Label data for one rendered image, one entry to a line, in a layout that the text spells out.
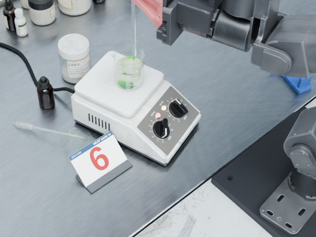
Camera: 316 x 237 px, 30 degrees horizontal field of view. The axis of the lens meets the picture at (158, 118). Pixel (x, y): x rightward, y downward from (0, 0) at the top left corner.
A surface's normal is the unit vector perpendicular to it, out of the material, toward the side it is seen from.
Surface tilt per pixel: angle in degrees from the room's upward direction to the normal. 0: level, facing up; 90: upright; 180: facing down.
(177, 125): 30
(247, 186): 2
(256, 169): 2
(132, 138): 90
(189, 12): 90
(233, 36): 75
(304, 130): 47
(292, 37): 22
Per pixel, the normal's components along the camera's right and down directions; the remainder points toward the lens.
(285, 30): -0.29, -0.75
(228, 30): -0.43, 0.26
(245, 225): 0.04, -0.65
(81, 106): -0.51, 0.64
